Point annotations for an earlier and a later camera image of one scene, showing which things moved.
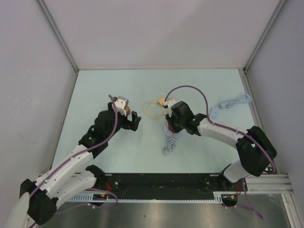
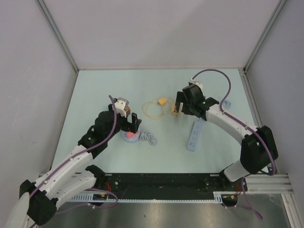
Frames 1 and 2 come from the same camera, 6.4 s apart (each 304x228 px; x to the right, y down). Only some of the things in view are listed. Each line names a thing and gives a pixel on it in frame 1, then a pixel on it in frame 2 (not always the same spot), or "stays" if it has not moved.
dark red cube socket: [128, 110] stays
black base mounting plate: [166, 183] stays
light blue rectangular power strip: [215, 111] → [194, 135]
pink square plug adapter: [170, 131] → [130, 135]
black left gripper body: [124, 123] stays
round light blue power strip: [171, 141] → [130, 137]
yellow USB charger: [161, 100] stays
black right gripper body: [176, 125] → [187, 105]
